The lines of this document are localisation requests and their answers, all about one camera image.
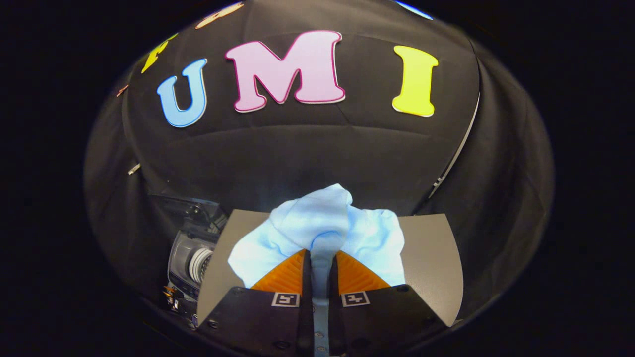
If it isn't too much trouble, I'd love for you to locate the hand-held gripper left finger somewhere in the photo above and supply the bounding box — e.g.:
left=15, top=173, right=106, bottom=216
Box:
left=197, top=249, right=315, bottom=357

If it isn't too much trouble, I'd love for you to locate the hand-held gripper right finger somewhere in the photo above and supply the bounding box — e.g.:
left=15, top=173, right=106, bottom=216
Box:
left=327, top=249, right=451, bottom=357

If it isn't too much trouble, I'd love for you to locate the light blue polo shirt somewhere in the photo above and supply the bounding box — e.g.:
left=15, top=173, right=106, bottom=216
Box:
left=227, top=183, right=406, bottom=357

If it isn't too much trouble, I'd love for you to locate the dark washing machine lid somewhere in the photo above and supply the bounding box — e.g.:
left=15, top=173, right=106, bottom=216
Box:
left=149, top=195, right=227, bottom=234

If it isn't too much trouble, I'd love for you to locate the black backdrop cloth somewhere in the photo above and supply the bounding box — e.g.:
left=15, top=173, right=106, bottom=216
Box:
left=83, top=0, right=555, bottom=328

